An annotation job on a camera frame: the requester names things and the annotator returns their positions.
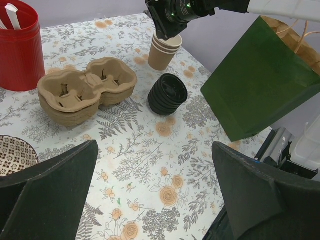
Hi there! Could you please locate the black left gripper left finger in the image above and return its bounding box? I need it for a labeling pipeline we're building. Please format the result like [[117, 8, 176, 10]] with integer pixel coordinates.
[[0, 140, 99, 240]]

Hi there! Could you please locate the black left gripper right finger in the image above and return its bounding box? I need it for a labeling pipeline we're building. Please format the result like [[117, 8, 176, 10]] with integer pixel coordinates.
[[211, 141, 320, 240]]

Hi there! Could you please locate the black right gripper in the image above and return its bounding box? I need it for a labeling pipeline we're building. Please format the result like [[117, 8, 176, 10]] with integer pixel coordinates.
[[145, 0, 215, 40]]

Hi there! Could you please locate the stack of brown paper cups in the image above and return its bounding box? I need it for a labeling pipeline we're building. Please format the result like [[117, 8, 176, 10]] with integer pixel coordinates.
[[148, 31, 183, 71]]

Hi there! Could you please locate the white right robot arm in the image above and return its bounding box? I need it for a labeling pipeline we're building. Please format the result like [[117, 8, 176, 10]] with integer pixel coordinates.
[[145, 0, 320, 41]]

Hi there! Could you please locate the patterned small bowl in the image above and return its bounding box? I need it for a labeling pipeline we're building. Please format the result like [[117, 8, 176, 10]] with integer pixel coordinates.
[[0, 135, 39, 177]]

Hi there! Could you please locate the black equipment beside table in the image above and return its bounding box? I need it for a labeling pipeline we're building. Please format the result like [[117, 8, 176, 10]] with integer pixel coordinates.
[[254, 127, 320, 181]]

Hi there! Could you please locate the translucent plastic bin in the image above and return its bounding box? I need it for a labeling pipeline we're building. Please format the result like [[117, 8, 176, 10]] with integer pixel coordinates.
[[289, 121, 320, 171]]

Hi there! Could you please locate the brown pulp cup carrier stack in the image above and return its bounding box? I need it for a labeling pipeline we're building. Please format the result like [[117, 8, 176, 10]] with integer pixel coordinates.
[[37, 57, 138, 127]]

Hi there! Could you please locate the green paper bag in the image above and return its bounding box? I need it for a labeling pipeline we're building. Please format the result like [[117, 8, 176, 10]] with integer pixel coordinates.
[[201, 16, 320, 142]]

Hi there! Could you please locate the red ribbed straw holder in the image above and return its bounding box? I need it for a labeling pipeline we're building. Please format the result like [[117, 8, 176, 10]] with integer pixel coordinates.
[[0, 0, 46, 92]]

